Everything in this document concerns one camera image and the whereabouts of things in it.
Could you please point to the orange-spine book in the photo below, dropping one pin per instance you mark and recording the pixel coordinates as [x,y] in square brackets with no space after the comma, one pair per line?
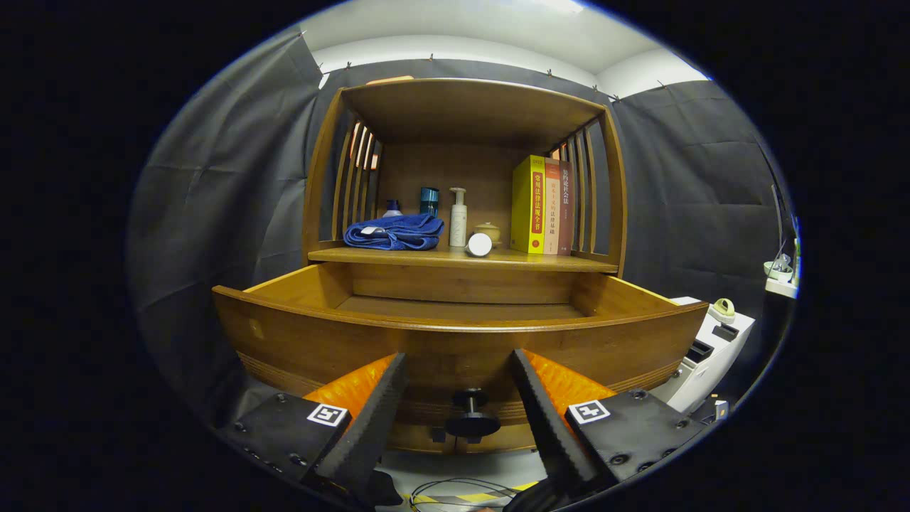
[552,213]

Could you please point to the small white blue-capped bottle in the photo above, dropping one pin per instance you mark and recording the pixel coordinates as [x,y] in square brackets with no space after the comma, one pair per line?
[392,208]

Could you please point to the white green-capped tube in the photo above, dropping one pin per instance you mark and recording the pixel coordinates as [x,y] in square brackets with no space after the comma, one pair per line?
[479,245]

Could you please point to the wooden countertop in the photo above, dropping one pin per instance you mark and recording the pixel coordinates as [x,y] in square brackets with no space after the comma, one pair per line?
[426,256]

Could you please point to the thick yellow book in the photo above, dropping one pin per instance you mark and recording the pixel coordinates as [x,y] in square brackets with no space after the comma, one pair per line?
[526,206]

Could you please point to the wooden cabinet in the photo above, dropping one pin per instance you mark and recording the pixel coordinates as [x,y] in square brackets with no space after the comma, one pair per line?
[462,107]

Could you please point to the small white box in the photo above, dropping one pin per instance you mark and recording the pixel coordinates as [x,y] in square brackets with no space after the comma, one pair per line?
[721,409]

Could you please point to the small green tape dispenser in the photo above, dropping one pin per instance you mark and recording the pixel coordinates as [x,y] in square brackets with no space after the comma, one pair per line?
[723,310]

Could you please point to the blue folded towel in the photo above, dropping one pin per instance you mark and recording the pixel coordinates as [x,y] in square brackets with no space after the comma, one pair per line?
[391,233]

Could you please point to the white side shelf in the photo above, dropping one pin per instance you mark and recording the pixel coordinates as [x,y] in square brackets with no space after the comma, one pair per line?
[780,288]

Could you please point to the teal bottle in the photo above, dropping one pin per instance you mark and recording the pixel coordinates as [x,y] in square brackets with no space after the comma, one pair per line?
[429,200]

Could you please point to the wooden cabinet door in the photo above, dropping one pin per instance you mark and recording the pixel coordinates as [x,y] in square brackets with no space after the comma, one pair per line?
[416,439]
[508,442]

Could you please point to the dark red book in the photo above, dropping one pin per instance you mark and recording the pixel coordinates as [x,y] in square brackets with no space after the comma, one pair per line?
[566,213]

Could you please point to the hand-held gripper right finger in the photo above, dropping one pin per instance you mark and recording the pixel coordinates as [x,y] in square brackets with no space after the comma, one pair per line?
[551,434]

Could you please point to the beige lidded teacup with saucer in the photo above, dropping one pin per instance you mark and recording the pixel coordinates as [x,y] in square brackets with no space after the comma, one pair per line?
[489,232]

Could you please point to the white pump bottle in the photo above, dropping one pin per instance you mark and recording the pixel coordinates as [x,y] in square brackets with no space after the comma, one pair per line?
[458,224]

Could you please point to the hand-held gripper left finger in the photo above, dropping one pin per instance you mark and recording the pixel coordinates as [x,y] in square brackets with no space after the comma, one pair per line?
[370,434]

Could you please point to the pale green bowl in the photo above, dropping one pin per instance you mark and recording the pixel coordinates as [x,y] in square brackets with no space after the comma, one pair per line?
[778,272]

